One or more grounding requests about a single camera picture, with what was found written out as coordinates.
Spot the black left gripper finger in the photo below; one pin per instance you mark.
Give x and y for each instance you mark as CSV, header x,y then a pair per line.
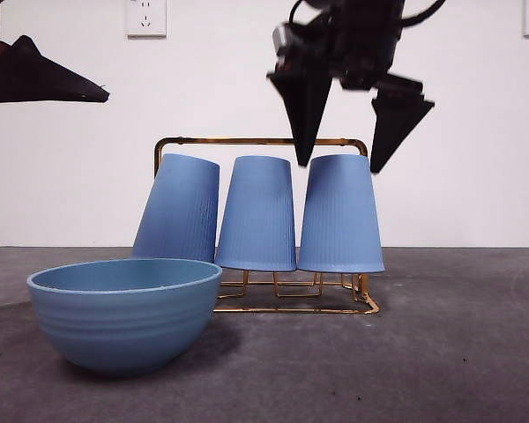
x,y
31,57
22,90

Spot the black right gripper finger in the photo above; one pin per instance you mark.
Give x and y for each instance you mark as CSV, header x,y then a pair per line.
x,y
392,123
304,110

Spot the blue ribbed plastic cup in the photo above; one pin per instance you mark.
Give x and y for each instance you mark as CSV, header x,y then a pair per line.
x,y
255,211
339,211
176,207

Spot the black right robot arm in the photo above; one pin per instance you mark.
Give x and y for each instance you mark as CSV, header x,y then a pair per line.
x,y
361,44

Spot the blue ribbed bowl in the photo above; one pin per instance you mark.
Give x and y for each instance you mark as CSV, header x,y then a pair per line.
x,y
123,326

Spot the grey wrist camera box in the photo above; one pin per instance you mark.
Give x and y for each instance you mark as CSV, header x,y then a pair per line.
x,y
284,44

